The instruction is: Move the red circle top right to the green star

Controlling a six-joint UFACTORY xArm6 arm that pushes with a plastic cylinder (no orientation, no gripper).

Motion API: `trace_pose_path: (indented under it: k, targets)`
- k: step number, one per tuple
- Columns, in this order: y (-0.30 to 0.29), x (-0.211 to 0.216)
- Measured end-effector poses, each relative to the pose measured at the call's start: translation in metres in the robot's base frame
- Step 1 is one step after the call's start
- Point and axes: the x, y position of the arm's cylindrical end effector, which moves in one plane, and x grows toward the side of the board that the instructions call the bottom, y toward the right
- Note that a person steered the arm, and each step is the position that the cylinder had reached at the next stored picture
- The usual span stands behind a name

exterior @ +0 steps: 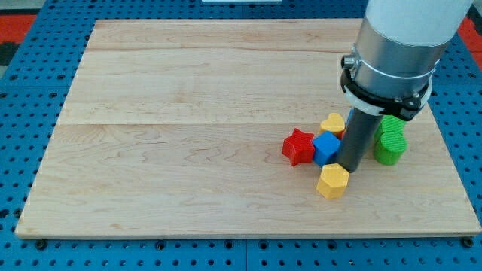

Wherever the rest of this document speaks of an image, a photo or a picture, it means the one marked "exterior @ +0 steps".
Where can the red circle block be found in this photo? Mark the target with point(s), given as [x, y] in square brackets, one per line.
[341, 135]

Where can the yellow pentagon block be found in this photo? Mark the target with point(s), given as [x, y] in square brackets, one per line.
[333, 181]

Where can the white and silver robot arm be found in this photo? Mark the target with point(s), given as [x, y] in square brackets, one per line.
[399, 45]

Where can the yellow heart block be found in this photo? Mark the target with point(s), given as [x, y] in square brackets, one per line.
[334, 123]

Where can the green cylinder block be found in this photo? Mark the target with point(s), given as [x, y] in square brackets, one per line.
[389, 148]

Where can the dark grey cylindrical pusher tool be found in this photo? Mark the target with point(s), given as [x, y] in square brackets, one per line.
[357, 139]

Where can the blue block behind tool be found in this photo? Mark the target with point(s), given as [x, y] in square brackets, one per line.
[349, 115]

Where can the blue cube block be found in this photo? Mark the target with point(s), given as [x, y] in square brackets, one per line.
[326, 146]

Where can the light wooden board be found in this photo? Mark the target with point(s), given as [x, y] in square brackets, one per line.
[173, 129]

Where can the red star block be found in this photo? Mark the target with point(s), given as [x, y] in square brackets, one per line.
[298, 147]

